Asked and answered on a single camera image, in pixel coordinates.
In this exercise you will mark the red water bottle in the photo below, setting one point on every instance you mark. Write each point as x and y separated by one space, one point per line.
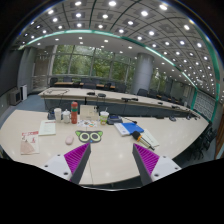
74 112

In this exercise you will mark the white name card stand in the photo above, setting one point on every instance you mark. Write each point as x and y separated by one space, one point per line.
88 112

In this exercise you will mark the yellow black microphone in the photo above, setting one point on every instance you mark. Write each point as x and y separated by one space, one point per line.
138 137

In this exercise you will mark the blue folder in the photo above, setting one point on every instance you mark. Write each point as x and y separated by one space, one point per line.
129 128

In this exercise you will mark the white paper cup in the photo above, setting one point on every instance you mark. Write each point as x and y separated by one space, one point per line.
58 114

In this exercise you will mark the grey round pillar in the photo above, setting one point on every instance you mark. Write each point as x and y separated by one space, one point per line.
143 72

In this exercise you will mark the black desk phone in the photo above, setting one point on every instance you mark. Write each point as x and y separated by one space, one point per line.
112 119

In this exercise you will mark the green drink cup with straw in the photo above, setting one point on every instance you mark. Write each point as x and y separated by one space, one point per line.
103 117

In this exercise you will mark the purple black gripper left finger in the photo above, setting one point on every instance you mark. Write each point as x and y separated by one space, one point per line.
70 166

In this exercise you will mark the colourful sticker sheet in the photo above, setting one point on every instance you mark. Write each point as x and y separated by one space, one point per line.
87 123

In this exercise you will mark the white notepad with pen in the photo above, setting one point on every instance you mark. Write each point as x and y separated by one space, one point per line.
149 137

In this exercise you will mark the long curved conference desk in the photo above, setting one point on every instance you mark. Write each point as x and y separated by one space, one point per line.
116 103

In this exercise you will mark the pink computer mouse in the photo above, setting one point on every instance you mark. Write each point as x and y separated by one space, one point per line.
69 140

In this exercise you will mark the red white booklet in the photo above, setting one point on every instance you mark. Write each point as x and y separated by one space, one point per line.
29 143

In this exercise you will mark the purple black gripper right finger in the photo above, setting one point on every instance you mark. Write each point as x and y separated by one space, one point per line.
151 166

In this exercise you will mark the white paper document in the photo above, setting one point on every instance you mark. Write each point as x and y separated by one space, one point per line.
47 127

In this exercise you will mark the owl-shaped mouse pad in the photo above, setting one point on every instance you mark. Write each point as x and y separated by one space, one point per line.
89 136

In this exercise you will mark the white lidded mug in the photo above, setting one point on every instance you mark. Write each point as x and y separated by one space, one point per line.
66 116

